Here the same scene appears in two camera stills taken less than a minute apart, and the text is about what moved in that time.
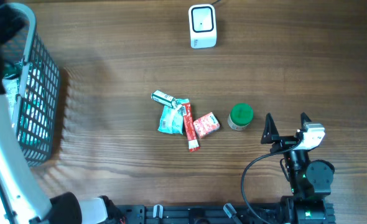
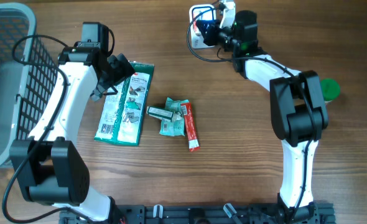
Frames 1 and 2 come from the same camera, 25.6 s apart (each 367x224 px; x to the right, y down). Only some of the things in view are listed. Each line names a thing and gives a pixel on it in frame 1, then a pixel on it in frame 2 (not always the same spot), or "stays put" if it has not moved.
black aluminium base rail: [318, 212] stays put
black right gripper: [283, 142] to [220, 38]
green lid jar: [241, 116] to [331, 89]
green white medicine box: [164, 98] to [160, 113]
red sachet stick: [191, 130] stays put
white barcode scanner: [203, 25] stays put
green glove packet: [24, 86] to [123, 114]
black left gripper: [10, 17] to [124, 68]
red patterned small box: [206, 124] to [201, 17]
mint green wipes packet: [171, 119] stays put
